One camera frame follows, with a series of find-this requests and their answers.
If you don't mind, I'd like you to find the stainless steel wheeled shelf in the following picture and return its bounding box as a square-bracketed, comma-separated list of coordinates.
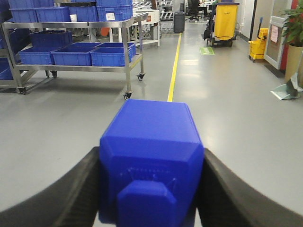
[0, 12, 148, 100]

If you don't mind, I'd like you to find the yellow janitor cart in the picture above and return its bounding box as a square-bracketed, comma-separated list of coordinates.
[203, 0, 239, 47]

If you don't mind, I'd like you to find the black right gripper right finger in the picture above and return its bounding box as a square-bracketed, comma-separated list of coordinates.
[197, 148, 303, 227]

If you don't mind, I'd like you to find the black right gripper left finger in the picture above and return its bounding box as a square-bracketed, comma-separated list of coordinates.
[0, 147, 100, 227]

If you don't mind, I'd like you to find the blue bin lower front middle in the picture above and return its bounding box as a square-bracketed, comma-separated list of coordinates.
[52, 47, 95, 66]

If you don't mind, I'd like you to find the blue plastic bottle-shaped part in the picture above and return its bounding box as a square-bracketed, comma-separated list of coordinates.
[98, 99, 205, 227]

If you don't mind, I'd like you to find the blue bin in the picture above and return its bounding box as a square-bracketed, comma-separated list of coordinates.
[18, 47, 60, 65]
[90, 47, 125, 67]
[52, 47, 95, 66]

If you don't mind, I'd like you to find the blue bin lower front left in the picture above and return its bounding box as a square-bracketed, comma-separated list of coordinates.
[18, 47, 60, 65]

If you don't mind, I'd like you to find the potted green plant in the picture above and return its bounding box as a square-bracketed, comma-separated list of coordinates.
[282, 0, 303, 82]

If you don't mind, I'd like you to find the yellow mop bucket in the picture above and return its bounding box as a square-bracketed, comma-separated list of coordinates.
[249, 17, 268, 62]

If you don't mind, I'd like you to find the blue bin lower front right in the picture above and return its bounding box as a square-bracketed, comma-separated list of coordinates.
[90, 47, 125, 67]

